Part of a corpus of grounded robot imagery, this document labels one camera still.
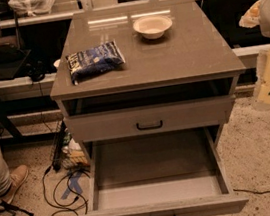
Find clear plastic bag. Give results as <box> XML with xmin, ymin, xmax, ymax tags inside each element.
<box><xmin>8</xmin><ymin>0</ymin><xmax>55</xmax><ymax>16</ymax></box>

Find wire basket with items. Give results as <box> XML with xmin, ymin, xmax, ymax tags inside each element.
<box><xmin>50</xmin><ymin>121</ymin><xmax>89</xmax><ymax>171</ymax></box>

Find black cable on floor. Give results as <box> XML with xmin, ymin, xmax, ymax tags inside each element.
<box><xmin>39</xmin><ymin>161</ymin><xmax>91</xmax><ymax>216</ymax></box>

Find white bowl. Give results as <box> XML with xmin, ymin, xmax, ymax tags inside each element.
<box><xmin>133</xmin><ymin>15</ymin><xmax>173</xmax><ymax>40</ymax></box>

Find top drawer with black handle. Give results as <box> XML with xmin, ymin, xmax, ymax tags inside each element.
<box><xmin>64</xmin><ymin>95</ymin><xmax>235</xmax><ymax>142</ymax></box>

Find black tripod leg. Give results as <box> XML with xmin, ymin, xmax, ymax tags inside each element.
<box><xmin>0</xmin><ymin>199</ymin><xmax>34</xmax><ymax>216</ymax></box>

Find black headphones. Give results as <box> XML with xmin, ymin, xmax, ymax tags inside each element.
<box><xmin>27</xmin><ymin>61</ymin><xmax>46</xmax><ymax>82</ymax></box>

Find blue chip bag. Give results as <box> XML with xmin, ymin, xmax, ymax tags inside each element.
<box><xmin>66</xmin><ymin>41</ymin><xmax>125</xmax><ymax>85</ymax></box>

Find grey drawer cabinet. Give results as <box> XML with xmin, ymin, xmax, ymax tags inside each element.
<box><xmin>38</xmin><ymin>0</ymin><xmax>258</xmax><ymax>173</ymax></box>

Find tan shoe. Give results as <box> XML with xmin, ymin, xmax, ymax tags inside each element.
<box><xmin>0</xmin><ymin>165</ymin><xmax>29</xmax><ymax>204</ymax></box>

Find black bag on shelf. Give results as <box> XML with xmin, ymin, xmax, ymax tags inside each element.
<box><xmin>0</xmin><ymin>0</ymin><xmax>28</xmax><ymax>63</ymax></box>

